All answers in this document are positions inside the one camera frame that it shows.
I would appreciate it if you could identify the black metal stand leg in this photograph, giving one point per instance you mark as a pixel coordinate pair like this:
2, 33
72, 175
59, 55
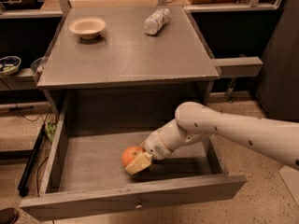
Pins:
23, 190

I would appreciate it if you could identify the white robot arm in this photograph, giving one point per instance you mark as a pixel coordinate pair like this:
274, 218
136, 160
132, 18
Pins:
276, 139

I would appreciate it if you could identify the clear plastic water bottle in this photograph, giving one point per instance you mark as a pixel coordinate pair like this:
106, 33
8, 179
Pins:
156, 21

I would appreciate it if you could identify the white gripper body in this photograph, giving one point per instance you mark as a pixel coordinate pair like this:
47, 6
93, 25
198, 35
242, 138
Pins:
155, 146

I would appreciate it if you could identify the grey wooden cabinet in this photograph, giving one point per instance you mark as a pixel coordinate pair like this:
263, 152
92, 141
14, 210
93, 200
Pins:
124, 55

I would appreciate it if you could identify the grey side shelf bar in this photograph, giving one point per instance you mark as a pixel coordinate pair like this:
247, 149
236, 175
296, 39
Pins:
238, 67

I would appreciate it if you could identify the orange fruit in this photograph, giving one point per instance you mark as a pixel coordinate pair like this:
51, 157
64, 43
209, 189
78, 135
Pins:
129, 154

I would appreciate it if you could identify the blue patterned bowl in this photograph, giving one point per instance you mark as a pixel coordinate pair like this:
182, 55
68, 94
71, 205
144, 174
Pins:
9, 65

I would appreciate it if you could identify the dark shoe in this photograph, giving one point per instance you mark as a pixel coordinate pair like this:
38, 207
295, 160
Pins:
8, 216

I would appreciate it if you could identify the open grey top drawer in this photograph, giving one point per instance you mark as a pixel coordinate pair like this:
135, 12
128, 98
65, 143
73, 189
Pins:
84, 175

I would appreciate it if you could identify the white paper bowl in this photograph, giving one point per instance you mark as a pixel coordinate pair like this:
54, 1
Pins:
88, 27

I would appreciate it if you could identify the metal drawer knob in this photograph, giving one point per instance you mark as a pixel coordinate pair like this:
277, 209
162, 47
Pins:
139, 205

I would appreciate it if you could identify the clear plastic container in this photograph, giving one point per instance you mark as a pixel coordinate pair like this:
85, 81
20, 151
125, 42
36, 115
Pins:
38, 67

